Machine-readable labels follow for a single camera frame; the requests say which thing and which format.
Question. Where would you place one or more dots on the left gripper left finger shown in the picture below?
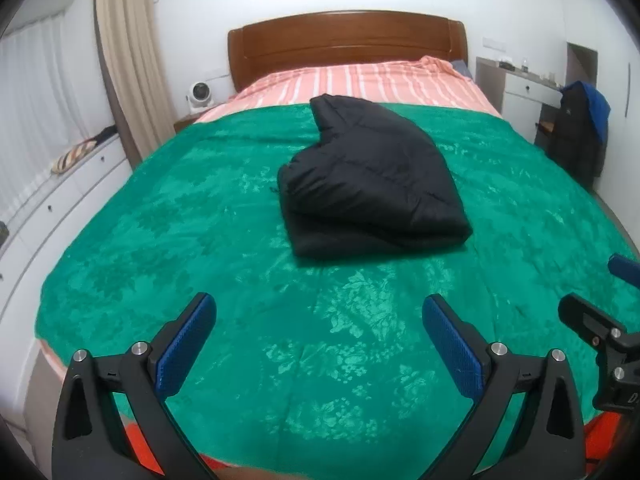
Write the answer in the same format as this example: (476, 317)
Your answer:
(89, 437)

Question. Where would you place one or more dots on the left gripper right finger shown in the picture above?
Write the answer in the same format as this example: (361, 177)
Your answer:
(547, 440)

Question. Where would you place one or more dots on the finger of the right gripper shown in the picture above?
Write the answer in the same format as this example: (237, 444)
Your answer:
(588, 322)
(625, 269)

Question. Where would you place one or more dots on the black puffer jacket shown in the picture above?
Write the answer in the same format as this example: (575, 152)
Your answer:
(373, 184)

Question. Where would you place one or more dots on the person's red garment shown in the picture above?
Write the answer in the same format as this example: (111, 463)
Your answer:
(599, 433)

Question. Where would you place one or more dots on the dark jacket on chair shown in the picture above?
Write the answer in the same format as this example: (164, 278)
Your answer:
(579, 137)

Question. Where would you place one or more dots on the white low cabinet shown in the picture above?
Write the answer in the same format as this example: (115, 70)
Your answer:
(62, 210)

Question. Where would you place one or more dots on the white desk with drawers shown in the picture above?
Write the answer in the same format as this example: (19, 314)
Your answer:
(522, 100)

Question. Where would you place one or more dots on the green patterned bedspread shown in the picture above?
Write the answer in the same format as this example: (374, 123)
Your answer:
(327, 371)

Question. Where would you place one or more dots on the pink striped bed sheet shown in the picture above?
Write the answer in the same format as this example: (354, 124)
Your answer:
(428, 82)

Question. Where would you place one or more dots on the striped cloth on cabinet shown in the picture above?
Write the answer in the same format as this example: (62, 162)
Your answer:
(73, 156)

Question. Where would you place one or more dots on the white sheer curtain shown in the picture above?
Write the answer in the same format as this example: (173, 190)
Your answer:
(40, 116)

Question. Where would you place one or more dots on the brown wooden headboard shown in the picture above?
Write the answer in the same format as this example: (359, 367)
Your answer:
(338, 38)

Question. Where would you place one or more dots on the beige curtain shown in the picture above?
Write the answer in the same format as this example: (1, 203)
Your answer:
(134, 76)

